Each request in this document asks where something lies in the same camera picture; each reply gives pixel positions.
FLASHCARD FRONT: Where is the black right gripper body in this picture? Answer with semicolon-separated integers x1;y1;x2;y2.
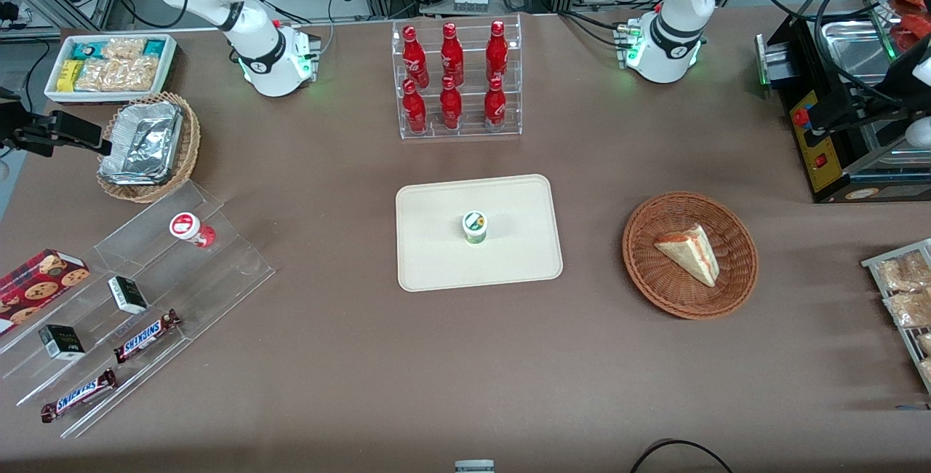
0;87;55;158

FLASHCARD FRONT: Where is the green gum bottle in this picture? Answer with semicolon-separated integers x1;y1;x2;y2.
462;210;489;247

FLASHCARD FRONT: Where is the red gum bottle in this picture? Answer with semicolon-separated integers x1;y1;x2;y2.
169;212;217;249

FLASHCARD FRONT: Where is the beige plastic tray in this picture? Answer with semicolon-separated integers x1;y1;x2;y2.
396;174;564;293

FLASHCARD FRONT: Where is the steel tray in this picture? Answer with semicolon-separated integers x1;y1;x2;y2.
820;19;897;85

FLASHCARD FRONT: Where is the tray of packaged snacks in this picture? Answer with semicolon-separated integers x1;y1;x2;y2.
861;238;931;394

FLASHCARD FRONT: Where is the aluminium foil container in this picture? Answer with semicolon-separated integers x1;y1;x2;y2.
100;101;183;186

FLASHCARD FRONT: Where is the white plastic snack bin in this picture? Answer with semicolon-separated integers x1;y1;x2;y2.
44;33;178;105

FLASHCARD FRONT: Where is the yellow snack packet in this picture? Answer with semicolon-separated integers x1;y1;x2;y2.
57;59;85;92

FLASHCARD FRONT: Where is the clear bag of crackers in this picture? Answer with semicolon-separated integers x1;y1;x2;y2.
75;56;159;92
101;37;148;61

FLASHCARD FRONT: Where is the light wicker basket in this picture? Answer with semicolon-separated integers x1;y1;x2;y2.
97;91;201;204

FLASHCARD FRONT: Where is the small black white box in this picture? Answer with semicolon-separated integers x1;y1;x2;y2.
38;324;87;362
107;276;150;316

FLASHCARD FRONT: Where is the red cookie box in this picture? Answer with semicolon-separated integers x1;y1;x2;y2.
0;248;92;336

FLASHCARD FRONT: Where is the clear acrylic tiered shelf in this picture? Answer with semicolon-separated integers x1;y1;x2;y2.
0;180;276;440

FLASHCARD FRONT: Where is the Snickers chocolate bar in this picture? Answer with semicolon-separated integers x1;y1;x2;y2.
40;367;119;424
113;309;183;365

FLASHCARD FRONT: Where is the red cola bottle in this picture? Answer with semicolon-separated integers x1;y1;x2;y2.
402;25;430;89
486;20;508;83
402;79;428;134
484;76;507;132
441;23;465;87
440;76;463;130

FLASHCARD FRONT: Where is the clear acrylic bottle rack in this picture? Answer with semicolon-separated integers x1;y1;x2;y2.
391;14;523;140

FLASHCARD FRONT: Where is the round brown wicker basket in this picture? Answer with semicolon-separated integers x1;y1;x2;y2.
623;191;759;320

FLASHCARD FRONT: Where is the wrapped sandwich wedge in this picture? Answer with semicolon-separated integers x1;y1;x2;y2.
654;223;721;288

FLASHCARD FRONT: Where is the black sealing machine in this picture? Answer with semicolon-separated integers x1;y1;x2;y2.
755;13;931;204

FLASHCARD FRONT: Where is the clear bag of snacks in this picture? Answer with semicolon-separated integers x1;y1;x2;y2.
883;289;931;329
876;250;931;293

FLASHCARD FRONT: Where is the black hanging cable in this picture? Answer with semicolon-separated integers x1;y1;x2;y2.
22;38;52;116

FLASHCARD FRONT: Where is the black looped cable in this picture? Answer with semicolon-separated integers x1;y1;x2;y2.
629;439;736;473

